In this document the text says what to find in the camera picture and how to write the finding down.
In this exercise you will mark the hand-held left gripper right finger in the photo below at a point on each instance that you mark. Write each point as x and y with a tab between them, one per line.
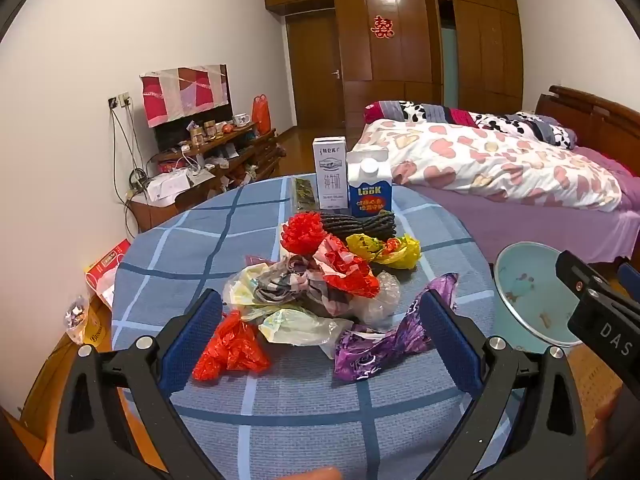
450	340

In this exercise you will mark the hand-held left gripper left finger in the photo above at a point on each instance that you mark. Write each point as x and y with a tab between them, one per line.
192	340

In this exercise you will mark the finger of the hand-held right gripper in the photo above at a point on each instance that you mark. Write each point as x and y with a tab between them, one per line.
631	282
580	272

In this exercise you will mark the small red plastic bag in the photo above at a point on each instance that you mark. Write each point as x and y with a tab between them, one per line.
230	350

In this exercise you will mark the light green trash bin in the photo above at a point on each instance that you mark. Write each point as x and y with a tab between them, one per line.
525	280

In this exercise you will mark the purple snack wrapper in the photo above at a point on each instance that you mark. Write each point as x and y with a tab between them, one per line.
380	355

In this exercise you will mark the white and yellow plastic bag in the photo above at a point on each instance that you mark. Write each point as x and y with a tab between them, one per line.
295	327

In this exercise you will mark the striped beige plastic bag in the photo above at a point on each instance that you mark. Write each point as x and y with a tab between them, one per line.
280	280

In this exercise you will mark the red and white plastic bag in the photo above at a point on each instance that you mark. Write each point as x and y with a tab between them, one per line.
350	275

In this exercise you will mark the person's right hand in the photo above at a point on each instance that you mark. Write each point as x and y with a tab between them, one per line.
599	427

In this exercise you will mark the person's left hand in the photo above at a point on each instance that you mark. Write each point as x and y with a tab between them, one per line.
312	475

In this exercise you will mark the brown woven floor mat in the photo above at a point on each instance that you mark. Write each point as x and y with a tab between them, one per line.
592	375

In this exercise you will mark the blue plaid tablecloth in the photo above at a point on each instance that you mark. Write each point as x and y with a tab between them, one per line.
200	240

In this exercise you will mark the red gift box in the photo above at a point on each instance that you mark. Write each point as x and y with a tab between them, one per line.
107	262

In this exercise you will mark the white box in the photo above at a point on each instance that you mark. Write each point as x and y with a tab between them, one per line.
170	185

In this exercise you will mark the blue carton with white cap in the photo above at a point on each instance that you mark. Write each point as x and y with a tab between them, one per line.
370	195

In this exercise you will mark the dark green snack packet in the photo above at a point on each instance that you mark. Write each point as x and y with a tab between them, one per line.
302	192

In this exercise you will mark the wooden television stand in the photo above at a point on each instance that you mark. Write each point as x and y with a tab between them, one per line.
250	147

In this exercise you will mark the white milk carton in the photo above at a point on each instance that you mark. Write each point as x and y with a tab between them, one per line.
330	175

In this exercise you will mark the gold tin jar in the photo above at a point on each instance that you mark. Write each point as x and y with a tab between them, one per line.
196	136
210	130

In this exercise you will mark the black television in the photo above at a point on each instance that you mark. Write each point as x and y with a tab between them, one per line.
172	135

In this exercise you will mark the cow print blanket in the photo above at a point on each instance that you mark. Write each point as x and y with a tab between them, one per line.
435	112

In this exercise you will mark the white patterned mug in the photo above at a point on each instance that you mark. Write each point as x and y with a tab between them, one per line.
240	120

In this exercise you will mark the orange plastic bag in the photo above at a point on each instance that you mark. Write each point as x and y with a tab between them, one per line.
261	115

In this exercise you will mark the pink patchwork cloth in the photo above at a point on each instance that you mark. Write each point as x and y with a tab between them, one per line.
185	92

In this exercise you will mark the wooden wardrobe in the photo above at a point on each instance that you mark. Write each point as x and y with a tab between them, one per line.
400	60

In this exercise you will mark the wooden door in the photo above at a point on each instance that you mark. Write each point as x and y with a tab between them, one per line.
315	70

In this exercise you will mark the wooden bed frame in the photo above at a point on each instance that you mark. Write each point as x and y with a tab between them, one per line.
600	120

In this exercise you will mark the wall socket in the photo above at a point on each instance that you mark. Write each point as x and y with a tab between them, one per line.
120	100

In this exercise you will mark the red paper wall decoration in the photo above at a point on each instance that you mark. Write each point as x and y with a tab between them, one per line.
382	27

